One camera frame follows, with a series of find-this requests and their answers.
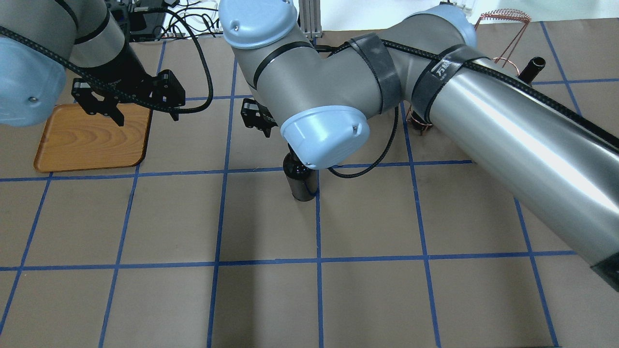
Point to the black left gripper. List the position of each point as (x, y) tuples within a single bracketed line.
[(126, 69)]

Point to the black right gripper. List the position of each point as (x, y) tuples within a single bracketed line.
[(255, 116)]

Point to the dark wine bottle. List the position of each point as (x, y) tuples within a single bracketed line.
[(535, 66), (303, 181)]

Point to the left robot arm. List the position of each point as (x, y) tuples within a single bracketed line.
[(40, 37)]

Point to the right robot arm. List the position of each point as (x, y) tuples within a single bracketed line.
[(563, 167)]

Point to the wooden tray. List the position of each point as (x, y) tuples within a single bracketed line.
[(72, 140)]

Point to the aluminium frame post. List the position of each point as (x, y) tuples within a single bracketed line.
[(310, 18)]

